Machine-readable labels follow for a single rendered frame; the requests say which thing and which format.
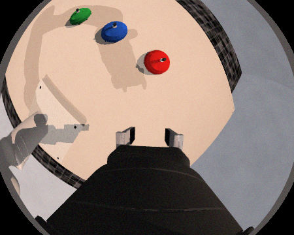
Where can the green bell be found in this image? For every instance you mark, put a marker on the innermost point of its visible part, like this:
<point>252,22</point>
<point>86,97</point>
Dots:
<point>80,15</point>

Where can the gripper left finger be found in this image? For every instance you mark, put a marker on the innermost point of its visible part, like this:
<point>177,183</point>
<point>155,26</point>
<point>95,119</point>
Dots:
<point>125,137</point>

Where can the red dome bell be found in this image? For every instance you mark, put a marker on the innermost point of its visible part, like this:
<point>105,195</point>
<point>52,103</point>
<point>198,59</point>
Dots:
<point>156,62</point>

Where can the blue dome bell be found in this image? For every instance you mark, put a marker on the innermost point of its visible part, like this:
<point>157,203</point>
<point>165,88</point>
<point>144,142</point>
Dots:
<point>114,31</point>

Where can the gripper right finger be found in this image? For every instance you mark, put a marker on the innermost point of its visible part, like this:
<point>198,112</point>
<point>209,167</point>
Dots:
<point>173,139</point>

